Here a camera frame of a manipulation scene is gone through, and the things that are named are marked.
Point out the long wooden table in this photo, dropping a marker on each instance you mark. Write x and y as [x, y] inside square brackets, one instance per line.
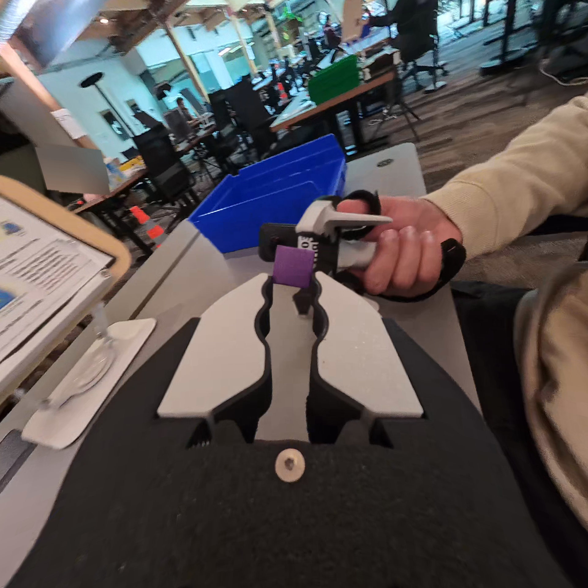
[349, 96]
[133, 177]

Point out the black floor lamp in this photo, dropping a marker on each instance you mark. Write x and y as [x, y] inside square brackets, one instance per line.
[110, 105]

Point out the printed instruction sheet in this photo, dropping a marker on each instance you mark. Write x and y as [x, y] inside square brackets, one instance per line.
[41, 275]

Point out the purple wooden cube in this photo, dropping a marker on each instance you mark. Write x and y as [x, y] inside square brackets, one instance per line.
[294, 266]

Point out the black office chair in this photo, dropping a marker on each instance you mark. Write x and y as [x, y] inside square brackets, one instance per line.
[160, 160]
[496, 367]
[243, 115]

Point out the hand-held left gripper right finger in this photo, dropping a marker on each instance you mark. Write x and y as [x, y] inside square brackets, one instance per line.
[367, 363]

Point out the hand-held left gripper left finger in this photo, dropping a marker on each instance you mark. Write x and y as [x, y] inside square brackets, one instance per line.
[216, 363]

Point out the person's right forearm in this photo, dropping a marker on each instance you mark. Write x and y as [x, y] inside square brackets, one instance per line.
[514, 183]

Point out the person's right hand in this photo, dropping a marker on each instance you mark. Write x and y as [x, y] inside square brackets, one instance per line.
[413, 248]

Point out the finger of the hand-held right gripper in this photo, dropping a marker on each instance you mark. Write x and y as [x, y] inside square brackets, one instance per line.
[321, 220]
[304, 301]

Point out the blue plastic bin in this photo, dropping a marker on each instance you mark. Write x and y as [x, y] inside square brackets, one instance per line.
[275, 197]

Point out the black tripod stand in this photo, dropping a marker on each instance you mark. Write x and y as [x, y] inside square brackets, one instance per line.
[399, 110]

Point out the black table grommet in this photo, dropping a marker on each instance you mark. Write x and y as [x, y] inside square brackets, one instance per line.
[385, 163]

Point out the orange traffic cone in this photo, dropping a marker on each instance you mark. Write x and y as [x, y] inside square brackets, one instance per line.
[154, 229]

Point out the white blue carton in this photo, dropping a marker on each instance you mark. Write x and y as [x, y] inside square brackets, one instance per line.
[112, 170]

